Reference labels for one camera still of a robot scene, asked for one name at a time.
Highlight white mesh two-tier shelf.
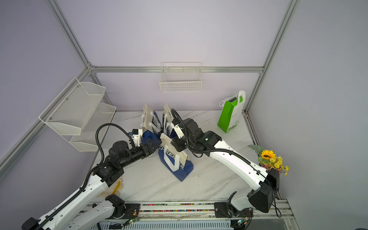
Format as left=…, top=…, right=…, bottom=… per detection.
left=39, top=78, right=116, bottom=152

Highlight blue beige bag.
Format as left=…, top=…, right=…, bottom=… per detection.
left=140, top=104, right=162, bottom=144
left=159, top=133, right=194, bottom=182
left=163, top=104, right=177, bottom=139

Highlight aluminium frame profiles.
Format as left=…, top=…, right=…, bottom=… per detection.
left=0, top=0, right=301, bottom=179

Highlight yellow dotted work gloves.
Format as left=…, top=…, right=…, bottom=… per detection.
left=101, top=178, right=124, bottom=197

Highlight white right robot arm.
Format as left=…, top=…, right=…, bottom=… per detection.
left=172, top=118, right=279, bottom=213

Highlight white wire wall basket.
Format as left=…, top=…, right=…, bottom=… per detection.
left=160, top=62, right=202, bottom=93

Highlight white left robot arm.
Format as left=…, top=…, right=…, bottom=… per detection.
left=22, top=123, right=162, bottom=230

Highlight green white takeout bag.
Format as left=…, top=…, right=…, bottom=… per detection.
left=218, top=90, right=246, bottom=133

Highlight sunflower bouquet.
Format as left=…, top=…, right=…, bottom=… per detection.
left=248, top=145, right=290, bottom=176

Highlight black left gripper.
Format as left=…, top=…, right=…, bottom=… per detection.
left=120, top=140, right=162, bottom=169

